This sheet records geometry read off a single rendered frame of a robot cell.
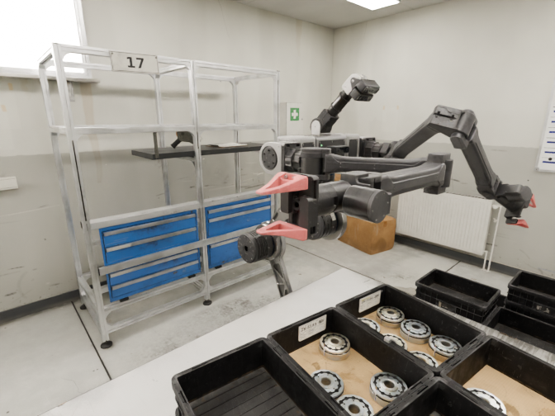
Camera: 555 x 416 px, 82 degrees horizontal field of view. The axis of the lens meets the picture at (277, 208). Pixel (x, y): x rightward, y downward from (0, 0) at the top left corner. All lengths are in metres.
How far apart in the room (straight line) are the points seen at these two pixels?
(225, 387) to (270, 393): 0.14
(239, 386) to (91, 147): 2.58
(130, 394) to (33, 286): 2.24
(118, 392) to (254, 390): 0.50
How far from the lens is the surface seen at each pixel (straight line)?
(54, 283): 3.46
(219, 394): 1.08
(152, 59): 2.49
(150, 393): 1.32
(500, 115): 4.00
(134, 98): 3.35
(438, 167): 0.93
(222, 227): 2.87
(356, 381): 1.13
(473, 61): 4.13
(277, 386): 1.09
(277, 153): 1.18
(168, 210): 2.57
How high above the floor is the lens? 1.60
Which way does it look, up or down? 16 degrees down
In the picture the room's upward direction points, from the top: straight up
